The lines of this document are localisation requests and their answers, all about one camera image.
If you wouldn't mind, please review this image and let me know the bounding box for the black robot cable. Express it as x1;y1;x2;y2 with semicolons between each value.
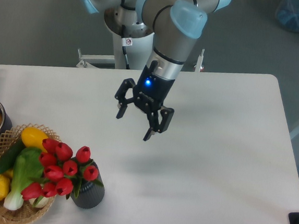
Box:
118;24;135;70

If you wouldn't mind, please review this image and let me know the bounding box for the white garlic bulb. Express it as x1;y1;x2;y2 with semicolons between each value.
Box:
29;196;49;208

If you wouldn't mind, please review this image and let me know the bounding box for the woven wicker basket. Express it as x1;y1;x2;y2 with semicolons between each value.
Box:
0;124;60;224

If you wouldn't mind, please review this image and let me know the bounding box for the red tulip bouquet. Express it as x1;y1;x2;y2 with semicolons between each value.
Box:
21;138;98;201

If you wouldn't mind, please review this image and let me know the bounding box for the green cucumber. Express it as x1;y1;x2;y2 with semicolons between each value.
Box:
0;138;26;174

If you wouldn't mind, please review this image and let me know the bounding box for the dark grey ribbed vase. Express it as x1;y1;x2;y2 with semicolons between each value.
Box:
70;159;105;209

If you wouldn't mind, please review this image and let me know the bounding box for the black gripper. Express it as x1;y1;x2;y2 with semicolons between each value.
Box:
114;61;174;141

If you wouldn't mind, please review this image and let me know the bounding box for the yellow squash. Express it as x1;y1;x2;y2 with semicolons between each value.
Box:
21;127;48;152

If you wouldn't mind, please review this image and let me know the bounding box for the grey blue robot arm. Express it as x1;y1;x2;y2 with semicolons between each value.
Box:
82;0;231;140

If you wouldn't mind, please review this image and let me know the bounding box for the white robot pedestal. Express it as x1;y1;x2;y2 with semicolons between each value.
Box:
81;6;208;80

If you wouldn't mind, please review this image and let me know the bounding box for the green bok choy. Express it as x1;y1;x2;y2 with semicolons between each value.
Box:
4;147;43;211

